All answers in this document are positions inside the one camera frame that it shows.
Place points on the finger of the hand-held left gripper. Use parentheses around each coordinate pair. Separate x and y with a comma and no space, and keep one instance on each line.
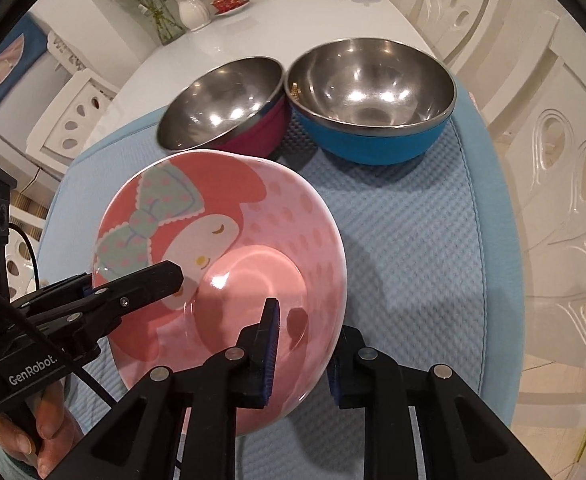
(143,282)
(58,290)

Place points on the white fridge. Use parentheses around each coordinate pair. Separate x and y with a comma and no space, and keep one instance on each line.
(33,85)

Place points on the pink cartoon print bowl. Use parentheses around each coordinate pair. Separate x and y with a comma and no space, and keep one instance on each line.
(273,220)

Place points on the person's left hand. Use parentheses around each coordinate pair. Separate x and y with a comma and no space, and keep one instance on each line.
(55,425)

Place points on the glass vase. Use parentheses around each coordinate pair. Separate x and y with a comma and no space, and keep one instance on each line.
(168,30)

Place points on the white openwork rack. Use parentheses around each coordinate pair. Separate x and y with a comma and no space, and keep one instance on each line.
(73,52)

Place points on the white ribbed vase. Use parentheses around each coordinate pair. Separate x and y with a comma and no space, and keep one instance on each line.
(193,12)

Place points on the blue steel bowl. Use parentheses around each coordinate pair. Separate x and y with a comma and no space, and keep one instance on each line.
(368,85)

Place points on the magenta steel bowl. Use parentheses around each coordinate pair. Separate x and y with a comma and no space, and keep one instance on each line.
(218,105)

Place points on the blue cloth fridge cover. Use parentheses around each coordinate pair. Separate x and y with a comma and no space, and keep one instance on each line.
(3,105)

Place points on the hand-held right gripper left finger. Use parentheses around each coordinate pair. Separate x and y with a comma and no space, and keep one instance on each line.
(273,340)

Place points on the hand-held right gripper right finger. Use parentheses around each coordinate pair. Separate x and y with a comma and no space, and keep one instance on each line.
(337,385)

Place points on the white carved wooden chair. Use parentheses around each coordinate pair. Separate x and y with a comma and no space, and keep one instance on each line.
(488,5)
(533,85)
(20,280)
(68,125)

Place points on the red lidded teacup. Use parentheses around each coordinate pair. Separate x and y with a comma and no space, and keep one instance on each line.
(228,2)

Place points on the light blue quilted mat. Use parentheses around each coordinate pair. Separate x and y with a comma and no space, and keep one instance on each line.
(413,260)

